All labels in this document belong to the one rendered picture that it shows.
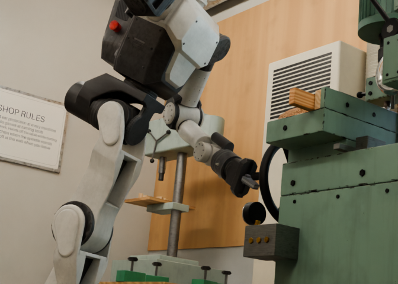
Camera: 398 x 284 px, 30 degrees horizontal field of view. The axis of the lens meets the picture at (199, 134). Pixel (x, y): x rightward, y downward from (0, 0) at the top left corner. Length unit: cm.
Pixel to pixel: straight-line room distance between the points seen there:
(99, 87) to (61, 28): 274
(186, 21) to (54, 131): 273
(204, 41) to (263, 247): 75
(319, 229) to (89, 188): 76
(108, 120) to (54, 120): 262
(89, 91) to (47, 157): 248
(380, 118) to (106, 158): 81
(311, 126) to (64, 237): 82
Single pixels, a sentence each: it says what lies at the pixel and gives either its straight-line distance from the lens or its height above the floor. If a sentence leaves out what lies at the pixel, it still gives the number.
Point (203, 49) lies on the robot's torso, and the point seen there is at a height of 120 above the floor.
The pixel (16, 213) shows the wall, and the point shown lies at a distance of 471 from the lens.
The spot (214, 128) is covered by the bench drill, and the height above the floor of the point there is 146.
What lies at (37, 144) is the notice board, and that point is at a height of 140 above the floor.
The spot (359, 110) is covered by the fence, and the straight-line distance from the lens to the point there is 193.
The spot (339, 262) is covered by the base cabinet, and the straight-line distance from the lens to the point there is 179.
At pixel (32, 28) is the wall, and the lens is 497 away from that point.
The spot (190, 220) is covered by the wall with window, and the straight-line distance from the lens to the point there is 480.
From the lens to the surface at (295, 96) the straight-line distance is 182.
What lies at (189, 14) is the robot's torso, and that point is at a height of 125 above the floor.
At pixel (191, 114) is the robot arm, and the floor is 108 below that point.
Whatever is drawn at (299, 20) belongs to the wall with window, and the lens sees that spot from 446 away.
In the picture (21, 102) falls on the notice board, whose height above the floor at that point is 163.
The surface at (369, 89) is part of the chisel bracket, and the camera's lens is 210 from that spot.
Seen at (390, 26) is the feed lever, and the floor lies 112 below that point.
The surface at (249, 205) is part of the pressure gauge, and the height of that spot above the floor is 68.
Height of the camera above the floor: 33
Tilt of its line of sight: 15 degrees up
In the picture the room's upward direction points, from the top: 6 degrees clockwise
